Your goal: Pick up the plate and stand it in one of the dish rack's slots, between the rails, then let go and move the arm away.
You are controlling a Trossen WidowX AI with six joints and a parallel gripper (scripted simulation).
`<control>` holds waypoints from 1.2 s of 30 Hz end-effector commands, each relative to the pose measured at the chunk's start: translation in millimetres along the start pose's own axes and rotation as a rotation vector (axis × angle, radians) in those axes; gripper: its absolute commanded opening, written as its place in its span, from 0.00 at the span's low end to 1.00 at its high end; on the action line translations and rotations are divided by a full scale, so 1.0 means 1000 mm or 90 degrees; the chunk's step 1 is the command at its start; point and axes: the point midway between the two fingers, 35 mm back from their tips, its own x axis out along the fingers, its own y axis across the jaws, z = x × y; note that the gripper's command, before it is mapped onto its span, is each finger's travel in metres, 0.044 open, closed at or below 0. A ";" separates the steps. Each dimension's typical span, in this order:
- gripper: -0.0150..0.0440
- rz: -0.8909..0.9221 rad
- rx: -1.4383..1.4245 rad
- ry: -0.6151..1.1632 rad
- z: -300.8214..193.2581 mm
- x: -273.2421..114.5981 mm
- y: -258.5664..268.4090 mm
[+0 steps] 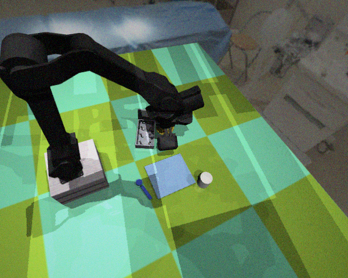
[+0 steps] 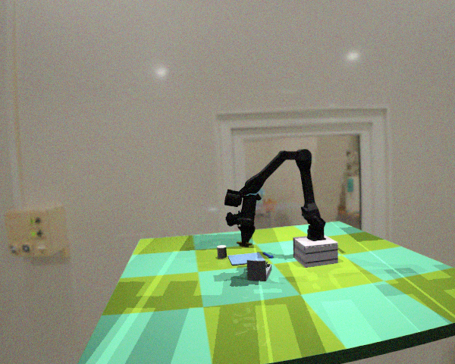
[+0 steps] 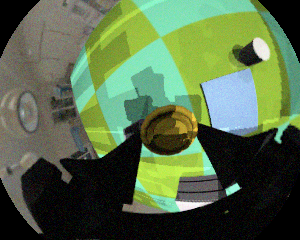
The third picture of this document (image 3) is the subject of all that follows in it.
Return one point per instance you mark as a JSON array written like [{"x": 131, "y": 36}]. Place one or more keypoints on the grey cylinder with white top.
[{"x": 255, "y": 52}]

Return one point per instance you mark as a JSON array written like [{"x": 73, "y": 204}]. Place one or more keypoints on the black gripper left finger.
[{"x": 116, "y": 171}]

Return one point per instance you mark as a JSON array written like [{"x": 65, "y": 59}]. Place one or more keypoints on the light blue flat square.
[{"x": 233, "y": 103}]

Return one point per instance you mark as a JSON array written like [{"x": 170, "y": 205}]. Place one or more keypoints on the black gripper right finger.
[{"x": 231, "y": 154}]

